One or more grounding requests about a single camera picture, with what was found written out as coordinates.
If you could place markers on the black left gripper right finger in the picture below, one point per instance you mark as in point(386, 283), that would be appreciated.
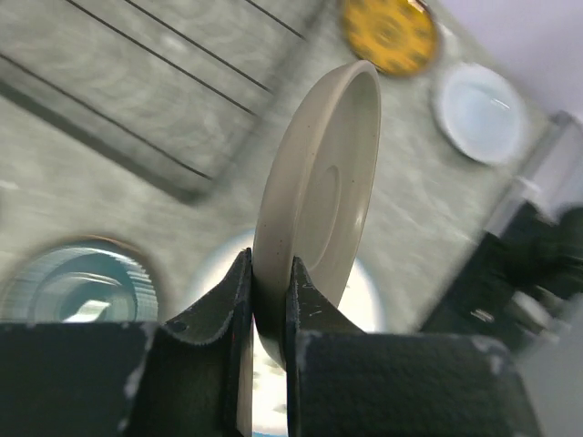
point(377, 384)

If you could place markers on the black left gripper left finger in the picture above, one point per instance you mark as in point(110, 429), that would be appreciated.
point(198, 374)

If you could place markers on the beige speckled ceramic plate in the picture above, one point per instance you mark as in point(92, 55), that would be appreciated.
point(317, 195)

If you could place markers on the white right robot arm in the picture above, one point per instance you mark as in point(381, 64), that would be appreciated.
point(527, 268)

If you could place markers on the beige and blue plate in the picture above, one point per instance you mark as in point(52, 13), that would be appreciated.
point(275, 390)

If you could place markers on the pale blue scalloped plate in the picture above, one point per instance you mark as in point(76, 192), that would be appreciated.
point(480, 113)

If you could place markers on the yellow patterned glass plate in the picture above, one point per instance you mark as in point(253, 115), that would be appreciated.
point(401, 38)

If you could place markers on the black wire dish rack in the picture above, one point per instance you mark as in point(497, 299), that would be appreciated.
point(171, 89)

